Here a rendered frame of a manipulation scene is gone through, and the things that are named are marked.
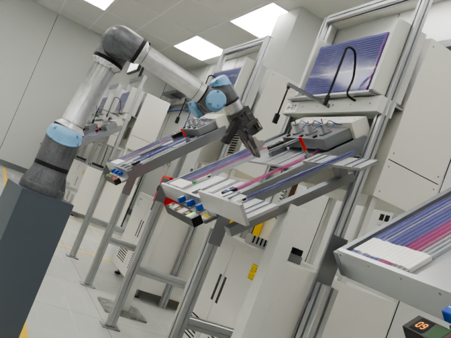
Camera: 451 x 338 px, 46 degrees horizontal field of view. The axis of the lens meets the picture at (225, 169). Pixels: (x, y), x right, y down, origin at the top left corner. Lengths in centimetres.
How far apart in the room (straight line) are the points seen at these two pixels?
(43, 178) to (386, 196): 137
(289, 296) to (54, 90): 890
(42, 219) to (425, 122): 160
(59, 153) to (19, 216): 23
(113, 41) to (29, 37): 882
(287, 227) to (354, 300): 71
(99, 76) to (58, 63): 871
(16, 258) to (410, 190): 158
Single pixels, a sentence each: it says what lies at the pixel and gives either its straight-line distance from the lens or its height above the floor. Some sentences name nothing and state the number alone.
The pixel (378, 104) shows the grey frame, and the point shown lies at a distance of 224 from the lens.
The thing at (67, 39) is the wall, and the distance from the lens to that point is 1078.
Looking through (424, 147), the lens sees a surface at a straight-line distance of 245.
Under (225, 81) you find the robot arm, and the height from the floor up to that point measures 118.
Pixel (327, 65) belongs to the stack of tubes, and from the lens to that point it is 264.
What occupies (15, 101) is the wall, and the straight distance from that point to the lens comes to 1060.
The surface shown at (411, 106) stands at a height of 142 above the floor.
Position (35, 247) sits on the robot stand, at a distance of 184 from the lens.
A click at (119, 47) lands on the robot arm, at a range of 191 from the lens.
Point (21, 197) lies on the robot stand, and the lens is 178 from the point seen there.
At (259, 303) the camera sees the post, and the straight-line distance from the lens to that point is 174.
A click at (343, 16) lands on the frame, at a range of 289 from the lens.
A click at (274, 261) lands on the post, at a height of 62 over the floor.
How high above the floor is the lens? 71
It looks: 4 degrees up
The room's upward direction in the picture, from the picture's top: 22 degrees clockwise
